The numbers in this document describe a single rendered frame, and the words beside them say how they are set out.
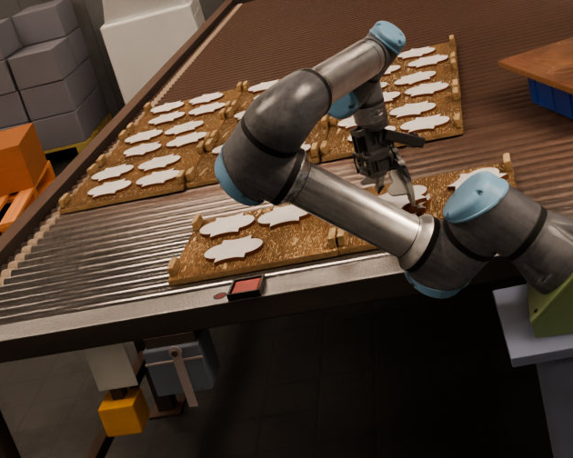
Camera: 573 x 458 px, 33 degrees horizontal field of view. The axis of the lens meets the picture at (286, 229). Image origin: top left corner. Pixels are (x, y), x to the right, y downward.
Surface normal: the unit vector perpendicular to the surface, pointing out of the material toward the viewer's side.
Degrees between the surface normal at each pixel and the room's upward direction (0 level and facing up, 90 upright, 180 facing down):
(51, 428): 0
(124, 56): 90
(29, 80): 90
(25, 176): 90
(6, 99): 90
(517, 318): 0
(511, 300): 0
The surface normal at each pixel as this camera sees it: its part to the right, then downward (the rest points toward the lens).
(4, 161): 0.07, 0.36
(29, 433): -0.25, -0.90
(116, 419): -0.13, 0.41
